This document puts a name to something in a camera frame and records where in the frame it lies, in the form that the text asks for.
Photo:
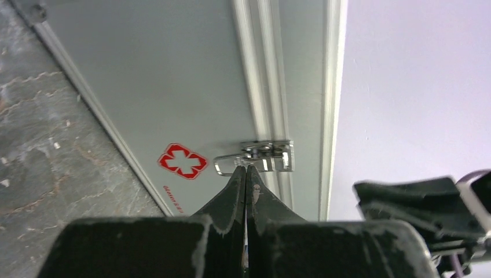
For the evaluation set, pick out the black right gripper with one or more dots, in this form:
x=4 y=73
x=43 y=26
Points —
x=436 y=210

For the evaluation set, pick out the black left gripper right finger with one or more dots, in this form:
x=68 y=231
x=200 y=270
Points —
x=283 y=244

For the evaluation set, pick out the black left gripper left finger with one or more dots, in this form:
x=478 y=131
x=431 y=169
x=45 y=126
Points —
x=209 y=243

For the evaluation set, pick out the silver metal case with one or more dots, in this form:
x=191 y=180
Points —
x=189 y=90

